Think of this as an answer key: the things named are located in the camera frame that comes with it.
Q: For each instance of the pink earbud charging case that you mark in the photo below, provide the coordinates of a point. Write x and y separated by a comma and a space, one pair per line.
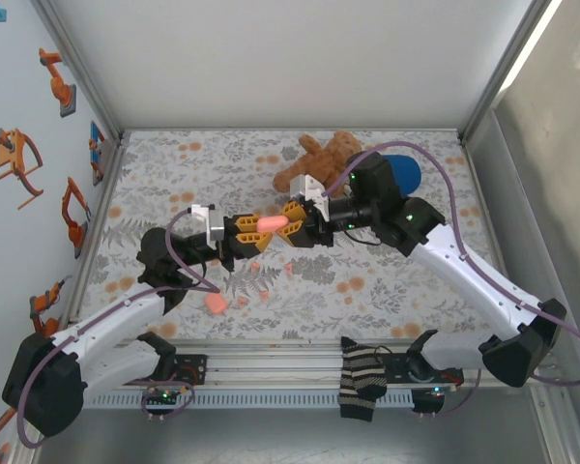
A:
215, 304
272, 223

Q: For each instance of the black beige striped sock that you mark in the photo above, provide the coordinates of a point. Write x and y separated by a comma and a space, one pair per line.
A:
360, 382

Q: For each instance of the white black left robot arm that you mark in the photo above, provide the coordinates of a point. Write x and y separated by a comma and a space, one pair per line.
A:
101, 319

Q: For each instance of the aluminium frame post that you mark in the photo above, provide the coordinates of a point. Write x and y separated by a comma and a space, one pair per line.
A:
507, 67
77, 67

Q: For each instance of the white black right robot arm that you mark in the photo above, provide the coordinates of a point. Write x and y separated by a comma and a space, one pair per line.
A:
473, 285

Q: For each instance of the brown teddy bear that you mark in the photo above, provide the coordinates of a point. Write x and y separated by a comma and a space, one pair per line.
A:
319, 159

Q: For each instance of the orange gripper claw sticker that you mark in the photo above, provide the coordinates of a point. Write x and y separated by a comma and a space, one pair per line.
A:
9, 154

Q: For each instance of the floral patterned table mat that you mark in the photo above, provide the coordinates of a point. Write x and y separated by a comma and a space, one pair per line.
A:
198, 164

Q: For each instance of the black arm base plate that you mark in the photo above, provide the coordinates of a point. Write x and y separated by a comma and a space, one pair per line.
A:
396, 372
193, 369

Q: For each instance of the blue gantry machine sticker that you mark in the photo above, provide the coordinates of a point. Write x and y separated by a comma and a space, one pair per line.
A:
96, 145

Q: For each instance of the aluminium frame rail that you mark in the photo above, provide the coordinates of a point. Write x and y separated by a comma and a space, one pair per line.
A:
478, 183
96, 227
290, 129

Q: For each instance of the wide aluminium mounting rail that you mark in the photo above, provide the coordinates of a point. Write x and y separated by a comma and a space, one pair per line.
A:
270, 362

